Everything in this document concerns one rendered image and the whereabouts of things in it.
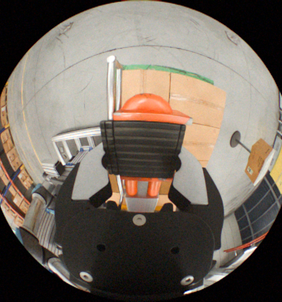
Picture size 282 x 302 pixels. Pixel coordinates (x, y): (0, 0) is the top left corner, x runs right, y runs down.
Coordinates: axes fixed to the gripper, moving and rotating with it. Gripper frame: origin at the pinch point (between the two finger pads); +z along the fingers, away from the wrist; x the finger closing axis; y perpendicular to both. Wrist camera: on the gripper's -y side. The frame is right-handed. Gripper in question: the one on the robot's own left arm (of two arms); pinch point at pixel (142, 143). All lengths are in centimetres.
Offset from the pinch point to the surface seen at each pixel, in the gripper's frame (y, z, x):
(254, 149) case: 21, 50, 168
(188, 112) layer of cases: 3, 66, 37
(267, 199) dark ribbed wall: 377, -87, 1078
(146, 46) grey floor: -84, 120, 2
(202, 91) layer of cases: -18, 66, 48
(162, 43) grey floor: -93, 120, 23
